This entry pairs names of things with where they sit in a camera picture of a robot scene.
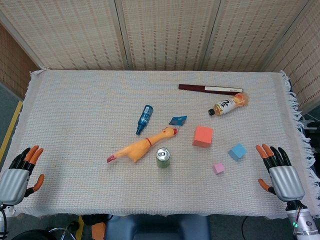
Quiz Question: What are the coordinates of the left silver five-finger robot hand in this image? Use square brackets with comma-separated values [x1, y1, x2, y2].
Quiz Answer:
[0, 145, 46, 206]

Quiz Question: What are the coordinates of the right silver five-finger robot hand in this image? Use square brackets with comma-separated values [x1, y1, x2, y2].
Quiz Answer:
[254, 143, 306, 203]

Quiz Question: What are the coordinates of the blue foam cube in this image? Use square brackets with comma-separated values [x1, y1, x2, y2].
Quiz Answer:
[227, 142, 248, 162]

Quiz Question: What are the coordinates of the purple foam piece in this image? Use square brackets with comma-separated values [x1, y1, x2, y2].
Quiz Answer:
[212, 162, 225, 175]

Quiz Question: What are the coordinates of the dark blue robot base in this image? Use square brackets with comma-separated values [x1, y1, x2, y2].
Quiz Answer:
[104, 214, 211, 240]

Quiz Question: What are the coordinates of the black equipment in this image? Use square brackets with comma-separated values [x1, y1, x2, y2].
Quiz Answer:
[299, 112, 320, 141]

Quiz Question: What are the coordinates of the black stool with chrome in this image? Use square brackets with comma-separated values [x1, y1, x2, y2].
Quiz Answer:
[14, 219, 81, 240]

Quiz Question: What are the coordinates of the white woven tablecloth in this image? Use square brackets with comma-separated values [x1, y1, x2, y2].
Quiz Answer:
[0, 67, 320, 218]

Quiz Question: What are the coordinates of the orange foam piece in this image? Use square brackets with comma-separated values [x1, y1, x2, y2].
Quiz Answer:
[91, 222, 106, 240]

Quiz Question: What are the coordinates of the large orange foam block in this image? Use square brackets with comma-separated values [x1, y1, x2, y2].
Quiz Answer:
[191, 125, 214, 149]

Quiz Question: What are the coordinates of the green drink can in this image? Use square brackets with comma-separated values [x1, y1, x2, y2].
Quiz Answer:
[155, 147, 172, 170]

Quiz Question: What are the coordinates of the blue snack packet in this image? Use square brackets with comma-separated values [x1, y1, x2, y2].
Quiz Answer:
[168, 115, 188, 127]

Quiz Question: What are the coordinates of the yellow rubber chicken toy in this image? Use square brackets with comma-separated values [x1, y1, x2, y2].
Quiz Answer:
[106, 126, 180, 164]

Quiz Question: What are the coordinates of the dark red folded fan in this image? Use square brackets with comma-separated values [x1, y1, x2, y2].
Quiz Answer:
[178, 83, 244, 96]

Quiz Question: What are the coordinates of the small blue spray bottle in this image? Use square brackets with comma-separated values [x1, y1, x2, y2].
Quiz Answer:
[135, 104, 155, 136]

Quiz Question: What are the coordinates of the woven bamboo folding screen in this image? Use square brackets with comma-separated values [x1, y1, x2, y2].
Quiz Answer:
[0, 0, 320, 113]

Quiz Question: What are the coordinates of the black cable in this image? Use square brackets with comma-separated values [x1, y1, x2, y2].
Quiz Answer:
[240, 216, 251, 240]

